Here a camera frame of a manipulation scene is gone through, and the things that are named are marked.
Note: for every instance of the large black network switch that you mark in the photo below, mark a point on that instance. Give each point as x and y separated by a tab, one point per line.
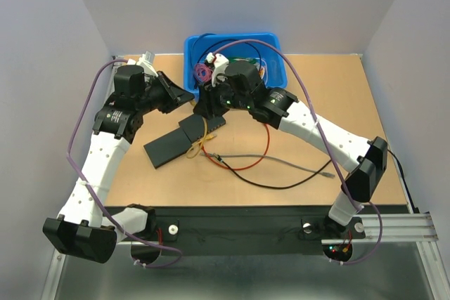
167	147

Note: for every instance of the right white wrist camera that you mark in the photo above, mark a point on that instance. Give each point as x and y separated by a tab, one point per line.
219	63

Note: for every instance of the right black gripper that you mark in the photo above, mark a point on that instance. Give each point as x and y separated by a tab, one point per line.
208	100

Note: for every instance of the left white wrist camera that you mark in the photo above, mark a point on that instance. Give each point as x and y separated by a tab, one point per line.
146	62

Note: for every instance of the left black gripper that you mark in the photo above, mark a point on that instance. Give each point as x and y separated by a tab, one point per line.
175	95

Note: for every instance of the blue plastic bin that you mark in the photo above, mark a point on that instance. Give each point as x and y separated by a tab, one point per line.
197	47

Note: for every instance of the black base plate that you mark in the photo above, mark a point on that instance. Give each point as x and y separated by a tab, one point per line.
222	231

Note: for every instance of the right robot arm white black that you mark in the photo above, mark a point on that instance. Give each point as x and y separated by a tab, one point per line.
238	86

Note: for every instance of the small black network switch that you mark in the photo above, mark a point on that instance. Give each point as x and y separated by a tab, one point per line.
193	126

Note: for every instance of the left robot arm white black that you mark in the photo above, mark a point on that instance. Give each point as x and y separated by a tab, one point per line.
83	227

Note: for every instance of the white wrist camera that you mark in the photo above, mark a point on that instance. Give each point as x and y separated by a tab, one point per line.
219	63
146	62

